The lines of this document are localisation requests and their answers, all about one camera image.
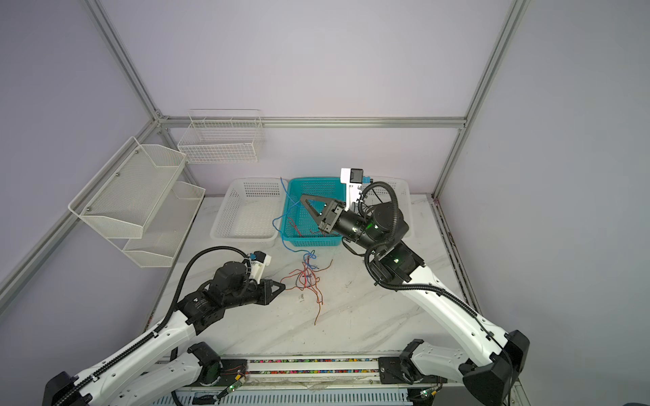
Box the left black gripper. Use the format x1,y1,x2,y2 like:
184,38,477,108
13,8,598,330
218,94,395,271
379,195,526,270
224,278,285,310

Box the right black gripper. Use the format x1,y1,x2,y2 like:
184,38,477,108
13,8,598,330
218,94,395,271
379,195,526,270
298,195,382,255

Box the blue cable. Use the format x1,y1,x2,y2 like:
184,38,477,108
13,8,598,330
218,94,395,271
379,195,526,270
271,177,318,270

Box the red blue black cables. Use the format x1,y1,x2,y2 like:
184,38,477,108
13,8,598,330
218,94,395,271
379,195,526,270
280,258,333,326

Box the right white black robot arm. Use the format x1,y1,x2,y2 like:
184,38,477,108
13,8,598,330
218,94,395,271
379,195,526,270
301,182,530,405

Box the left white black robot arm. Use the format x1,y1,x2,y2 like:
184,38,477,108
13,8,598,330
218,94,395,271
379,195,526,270
42,250,285,405

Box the teal plastic basket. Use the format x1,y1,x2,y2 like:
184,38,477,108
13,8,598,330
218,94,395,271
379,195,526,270
281,177,345,249

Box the right white plastic basket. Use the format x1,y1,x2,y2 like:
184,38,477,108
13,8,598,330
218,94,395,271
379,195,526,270
350,176,413,238

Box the white plastic basket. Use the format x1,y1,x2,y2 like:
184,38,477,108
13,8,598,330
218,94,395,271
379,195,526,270
211,178,285,248
350,176,413,238

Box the left white plastic basket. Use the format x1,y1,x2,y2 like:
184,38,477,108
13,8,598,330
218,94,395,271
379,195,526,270
211,178,285,248

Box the upper white mesh shelf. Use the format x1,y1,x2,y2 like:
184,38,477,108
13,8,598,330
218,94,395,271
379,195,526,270
68,137,186,240

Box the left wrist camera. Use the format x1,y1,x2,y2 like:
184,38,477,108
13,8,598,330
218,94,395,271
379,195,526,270
249,251,272,284

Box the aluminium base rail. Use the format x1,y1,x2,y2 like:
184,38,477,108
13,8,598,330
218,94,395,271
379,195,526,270
101,351,529,406

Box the white wire wall basket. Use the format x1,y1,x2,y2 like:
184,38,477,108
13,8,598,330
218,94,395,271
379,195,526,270
178,109,265,164

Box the aluminium frame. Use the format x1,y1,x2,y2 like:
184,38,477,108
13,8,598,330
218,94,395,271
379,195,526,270
1,1,530,320

